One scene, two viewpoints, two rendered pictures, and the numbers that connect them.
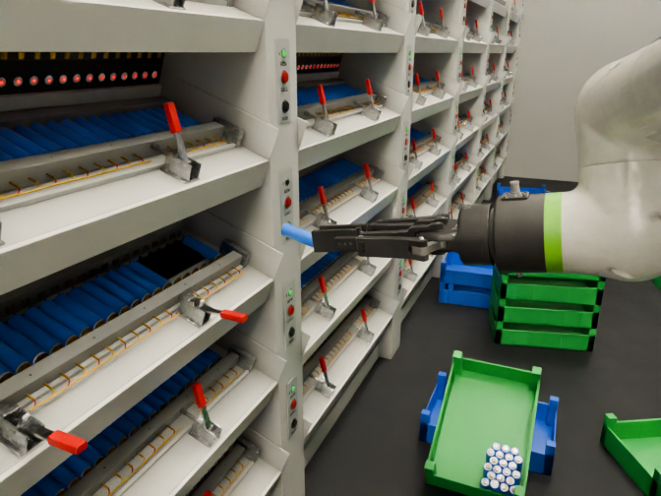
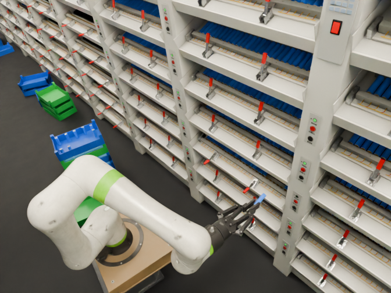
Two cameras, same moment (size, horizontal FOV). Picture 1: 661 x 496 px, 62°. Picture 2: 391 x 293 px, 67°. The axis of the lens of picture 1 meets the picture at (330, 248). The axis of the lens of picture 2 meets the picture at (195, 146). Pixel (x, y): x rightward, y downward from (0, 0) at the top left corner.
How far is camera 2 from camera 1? 1.38 m
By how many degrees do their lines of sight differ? 96
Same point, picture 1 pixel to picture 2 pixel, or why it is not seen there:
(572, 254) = not seen: hidden behind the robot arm
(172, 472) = (241, 199)
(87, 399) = (224, 165)
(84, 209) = (229, 140)
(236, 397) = (269, 217)
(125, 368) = (233, 170)
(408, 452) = not seen: outside the picture
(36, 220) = (221, 135)
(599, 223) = not seen: hidden behind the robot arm
